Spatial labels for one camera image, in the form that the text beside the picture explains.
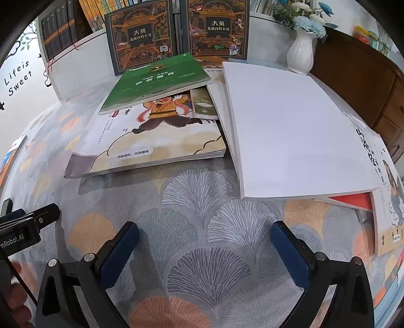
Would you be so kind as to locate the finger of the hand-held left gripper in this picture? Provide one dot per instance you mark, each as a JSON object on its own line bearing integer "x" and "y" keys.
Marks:
{"x": 47, "y": 214}

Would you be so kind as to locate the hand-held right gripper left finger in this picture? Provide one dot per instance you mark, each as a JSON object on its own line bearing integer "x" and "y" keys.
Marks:
{"x": 120, "y": 252}

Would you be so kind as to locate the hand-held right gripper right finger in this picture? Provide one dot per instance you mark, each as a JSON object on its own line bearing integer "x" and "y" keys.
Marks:
{"x": 290, "y": 252}

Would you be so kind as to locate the blue-robed figure storybook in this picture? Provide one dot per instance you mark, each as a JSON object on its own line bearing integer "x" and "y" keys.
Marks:
{"x": 388, "y": 201}

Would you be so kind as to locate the set of dark hardcover books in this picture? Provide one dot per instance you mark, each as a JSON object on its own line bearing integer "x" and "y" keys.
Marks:
{"x": 60, "y": 28}

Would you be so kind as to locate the row of colourful books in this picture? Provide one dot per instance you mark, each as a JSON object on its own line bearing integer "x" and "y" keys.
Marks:
{"x": 94, "y": 12}

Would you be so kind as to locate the person's left hand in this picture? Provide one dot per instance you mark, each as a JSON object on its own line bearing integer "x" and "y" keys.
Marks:
{"x": 17, "y": 298}

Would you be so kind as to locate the orange and blue picture book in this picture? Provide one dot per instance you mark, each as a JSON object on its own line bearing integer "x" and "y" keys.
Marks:
{"x": 9, "y": 164}

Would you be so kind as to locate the red book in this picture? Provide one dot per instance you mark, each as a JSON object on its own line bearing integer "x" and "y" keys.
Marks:
{"x": 350, "y": 200}

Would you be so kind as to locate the monkey cartoon storybook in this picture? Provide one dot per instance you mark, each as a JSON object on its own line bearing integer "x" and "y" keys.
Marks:
{"x": 132, "y": 148}

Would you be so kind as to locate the white plain-cover book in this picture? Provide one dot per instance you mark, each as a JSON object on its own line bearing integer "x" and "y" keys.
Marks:
{"x": 284, "y": 126}

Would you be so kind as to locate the white book with black print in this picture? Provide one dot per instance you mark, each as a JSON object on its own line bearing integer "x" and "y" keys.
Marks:
{"x": 221, "y": 107}

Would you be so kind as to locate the green book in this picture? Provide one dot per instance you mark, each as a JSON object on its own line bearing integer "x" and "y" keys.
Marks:
{"x": 151, "y": 85}

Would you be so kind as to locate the olive painted picture book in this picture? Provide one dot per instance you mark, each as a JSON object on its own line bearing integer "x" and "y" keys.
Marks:
{"x": 203, "y": 104}

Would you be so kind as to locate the wooden cabinet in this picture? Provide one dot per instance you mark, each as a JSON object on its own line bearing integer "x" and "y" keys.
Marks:
{"x": 353, "y": 78}

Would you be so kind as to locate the dark ornate encyclopedia book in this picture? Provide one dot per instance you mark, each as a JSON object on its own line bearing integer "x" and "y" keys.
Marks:
{"x": 140, "y": 37}
{"x": 216, "y": 31}

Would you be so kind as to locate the colourful jars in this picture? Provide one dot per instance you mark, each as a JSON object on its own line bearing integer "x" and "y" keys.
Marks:
{"x": 364, "y": 36}

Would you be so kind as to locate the green potted plant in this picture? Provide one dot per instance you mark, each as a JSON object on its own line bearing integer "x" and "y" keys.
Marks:
{"x": 388, "y": 44}

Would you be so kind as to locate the blue and white flowers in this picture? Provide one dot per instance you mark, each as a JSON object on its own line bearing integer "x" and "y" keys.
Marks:
{"x": 306, "y": 22}

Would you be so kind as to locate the black wall decal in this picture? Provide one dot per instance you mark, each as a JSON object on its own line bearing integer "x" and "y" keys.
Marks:
{"x": 19, "y": 78}

